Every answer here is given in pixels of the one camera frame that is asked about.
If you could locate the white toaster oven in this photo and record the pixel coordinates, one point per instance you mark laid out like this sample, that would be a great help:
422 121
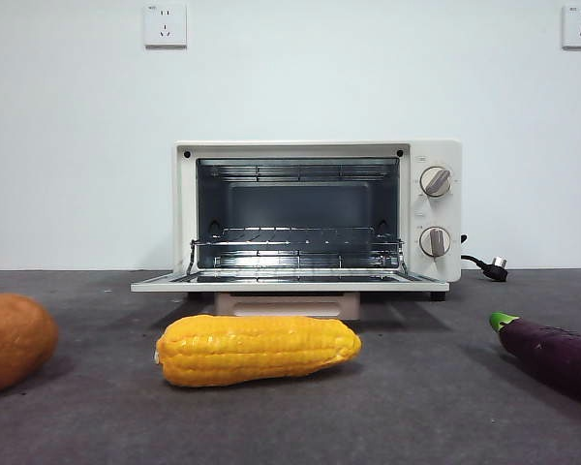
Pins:
436 213

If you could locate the beige timer knob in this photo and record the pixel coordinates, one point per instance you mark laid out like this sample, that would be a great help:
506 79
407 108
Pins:
435 241

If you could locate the beige temperature knob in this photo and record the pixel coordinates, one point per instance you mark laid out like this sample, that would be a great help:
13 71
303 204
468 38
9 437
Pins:
436 181

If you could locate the yellow corn cob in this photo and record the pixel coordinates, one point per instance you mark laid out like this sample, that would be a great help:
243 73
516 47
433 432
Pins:
256 350

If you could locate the brown potato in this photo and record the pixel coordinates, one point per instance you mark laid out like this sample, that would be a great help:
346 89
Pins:
9 345

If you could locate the purple eggplant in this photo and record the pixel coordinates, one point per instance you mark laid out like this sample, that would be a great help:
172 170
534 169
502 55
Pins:
552 354

